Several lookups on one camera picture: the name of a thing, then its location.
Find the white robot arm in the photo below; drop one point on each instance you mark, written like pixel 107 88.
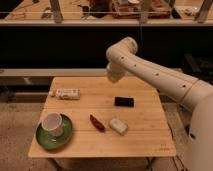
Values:
pixel 193 94

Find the black rectangular block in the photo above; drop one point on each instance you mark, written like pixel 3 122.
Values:
pixel 123 101

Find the wooden folding table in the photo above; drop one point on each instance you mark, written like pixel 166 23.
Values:
pixel 148 133

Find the white wrapped block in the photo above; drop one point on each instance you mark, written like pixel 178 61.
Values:
pixel 118 126

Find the white snack package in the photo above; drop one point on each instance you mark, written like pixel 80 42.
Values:
pixel 65 93

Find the white ceramic cup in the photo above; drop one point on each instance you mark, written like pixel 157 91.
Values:
pixel 53 124

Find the green saucer plate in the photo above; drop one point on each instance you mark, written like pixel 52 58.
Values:
pixel 49 142

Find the brown tray on shelf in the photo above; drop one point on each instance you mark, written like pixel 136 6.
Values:
pixel 134 8

